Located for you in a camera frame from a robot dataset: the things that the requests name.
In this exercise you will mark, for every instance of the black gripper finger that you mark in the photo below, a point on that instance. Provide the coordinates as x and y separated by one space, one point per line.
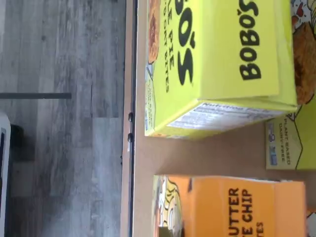
170 232

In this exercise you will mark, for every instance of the grey rounded robot base cart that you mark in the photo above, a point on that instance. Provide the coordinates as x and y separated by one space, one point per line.
5 172

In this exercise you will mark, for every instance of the green Bobo's apple pie box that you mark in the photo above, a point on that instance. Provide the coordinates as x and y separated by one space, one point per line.
307 138
222 49

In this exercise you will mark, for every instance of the black metal shelf rack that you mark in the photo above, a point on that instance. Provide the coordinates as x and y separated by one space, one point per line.
133 49

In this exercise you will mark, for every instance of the thin black pole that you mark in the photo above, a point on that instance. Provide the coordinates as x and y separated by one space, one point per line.
37 95

